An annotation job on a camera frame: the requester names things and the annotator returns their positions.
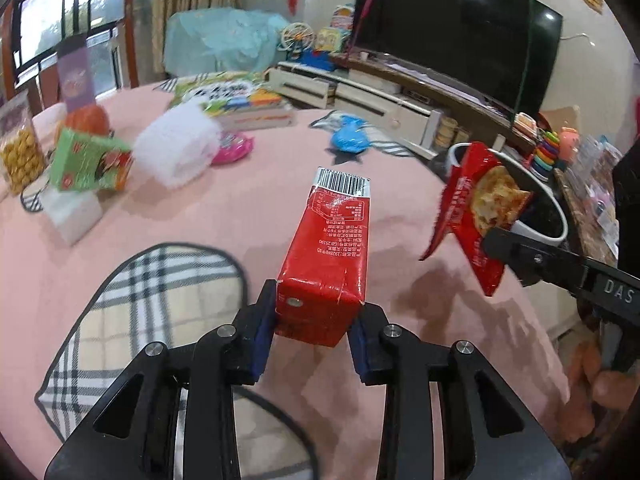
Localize green snack packet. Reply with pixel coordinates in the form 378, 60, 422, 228
48, 127, 135, 193

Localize wooden balcony door frame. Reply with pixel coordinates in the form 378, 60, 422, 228
0, 0, 142, 102

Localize white bin with black bag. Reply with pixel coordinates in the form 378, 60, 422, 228
431, 142, 569, 247

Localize yellow toy cube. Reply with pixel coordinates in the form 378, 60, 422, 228
315, 27, 344, 54

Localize white tissue block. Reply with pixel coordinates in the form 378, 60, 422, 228
39, 189, 104, 247

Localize green children's book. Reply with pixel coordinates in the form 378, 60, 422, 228
169, 72, 273, 111

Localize teal dust cover cloth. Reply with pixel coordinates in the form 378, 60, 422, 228
163, 7, 292, 79

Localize purple bottle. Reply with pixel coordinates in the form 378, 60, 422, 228
54, 35, 99, 112

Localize blue fish toy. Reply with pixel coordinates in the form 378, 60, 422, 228
309, 110, 372, 154

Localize red apple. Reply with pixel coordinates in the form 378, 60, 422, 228
64, 106, 111, 137

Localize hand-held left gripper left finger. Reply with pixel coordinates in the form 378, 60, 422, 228
45, 280, 278, 480

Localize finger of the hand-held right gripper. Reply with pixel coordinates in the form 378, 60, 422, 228
481, 226, 589, 294

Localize clear jar of yellow snacks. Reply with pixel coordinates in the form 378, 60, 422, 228
0, 94, 49, 197

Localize clear storage boxes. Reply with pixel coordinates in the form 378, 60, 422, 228
575, 135, 621, 256

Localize white TV cabinet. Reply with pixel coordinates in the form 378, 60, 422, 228
266, 52, 543, 161

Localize pink packet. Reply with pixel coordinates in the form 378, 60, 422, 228
210, 130, 255, 166

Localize beige picture book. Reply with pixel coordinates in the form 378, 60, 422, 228
215, 100, 297, 132

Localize black television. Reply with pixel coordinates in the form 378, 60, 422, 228
354, 0, 564, 112

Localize person's right hand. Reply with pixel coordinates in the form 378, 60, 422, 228
557, 335, 623, 443

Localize pink toy house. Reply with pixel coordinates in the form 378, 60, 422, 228
330, 3, 358, 31

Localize ferris wheel toy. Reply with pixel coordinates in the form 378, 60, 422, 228
277, 22, 317, 57

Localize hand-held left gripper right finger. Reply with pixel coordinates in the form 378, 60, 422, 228
348, 302, 571, 480

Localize red milk carton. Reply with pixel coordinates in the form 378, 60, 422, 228
273, 166, 372, 347

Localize pink piggy toy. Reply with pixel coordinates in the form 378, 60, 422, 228
556, 126, 582, 162

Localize beige curtain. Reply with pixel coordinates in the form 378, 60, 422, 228
151, 0, 229, 77

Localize ring stacker toy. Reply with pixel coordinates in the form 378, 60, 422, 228
529, 130, 562, 177

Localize red snack bag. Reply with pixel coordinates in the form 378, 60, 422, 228
418, 142, 532, 297

